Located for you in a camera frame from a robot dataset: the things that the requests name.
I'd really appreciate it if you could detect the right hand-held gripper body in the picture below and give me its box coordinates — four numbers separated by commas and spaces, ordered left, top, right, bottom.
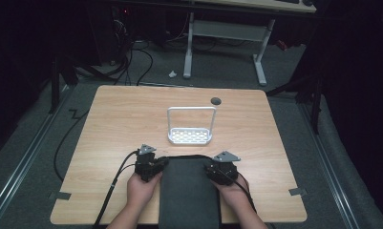
205, 150, 242, 187

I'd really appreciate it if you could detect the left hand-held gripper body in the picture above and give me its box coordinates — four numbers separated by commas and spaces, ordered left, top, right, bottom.
134, 143, 164, 183

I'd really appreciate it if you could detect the dark grey cloth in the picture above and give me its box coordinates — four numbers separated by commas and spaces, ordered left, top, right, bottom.
158, 154, 223, 229

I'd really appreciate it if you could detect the person's right hand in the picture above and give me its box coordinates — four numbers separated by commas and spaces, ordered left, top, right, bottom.
212, 174, 251, 212

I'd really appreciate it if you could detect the person's left hand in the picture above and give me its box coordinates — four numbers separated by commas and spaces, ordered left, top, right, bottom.
126, 171, 163, 210

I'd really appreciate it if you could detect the white metal rack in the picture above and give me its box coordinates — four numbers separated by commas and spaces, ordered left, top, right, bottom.
166, 105, 218, 146

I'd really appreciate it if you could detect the grey tape piece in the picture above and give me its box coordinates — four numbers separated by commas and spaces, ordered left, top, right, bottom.
48, 191, 73, 201
287, 187, 309, 197

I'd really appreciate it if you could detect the black metal stand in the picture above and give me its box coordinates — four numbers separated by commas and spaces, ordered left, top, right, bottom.
265, 71, 325, 135
48, 52, 80, 115

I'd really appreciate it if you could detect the black computer tower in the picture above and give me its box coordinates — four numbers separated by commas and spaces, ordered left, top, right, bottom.
86, 2, 131, 66

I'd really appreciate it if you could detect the white metal-legged desk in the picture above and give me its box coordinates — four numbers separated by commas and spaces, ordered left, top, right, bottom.
181, 0, 318, 87

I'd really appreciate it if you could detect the right hand-held gripper cable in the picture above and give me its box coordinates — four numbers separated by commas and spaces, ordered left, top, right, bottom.
217, 168, 258, 215

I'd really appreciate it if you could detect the hand-held gripper cable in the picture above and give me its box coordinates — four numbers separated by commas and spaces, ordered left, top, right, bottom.
93, 150, 139, 229
217, 168, 258, 215

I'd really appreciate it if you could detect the left hand-held gripper cable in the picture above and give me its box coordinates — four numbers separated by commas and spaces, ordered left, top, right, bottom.
93, 150, 139, 229

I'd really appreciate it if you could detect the black floor cable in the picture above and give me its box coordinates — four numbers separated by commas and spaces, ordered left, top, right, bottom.
53, 108, 92, 184

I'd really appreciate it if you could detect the metal floor rail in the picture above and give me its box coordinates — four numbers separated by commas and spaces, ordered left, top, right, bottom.
297, 102, 361, 229
0, 85, 72, 222

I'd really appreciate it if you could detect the bundle of black cables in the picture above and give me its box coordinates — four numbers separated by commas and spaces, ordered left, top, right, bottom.
74, 9, 155, 88

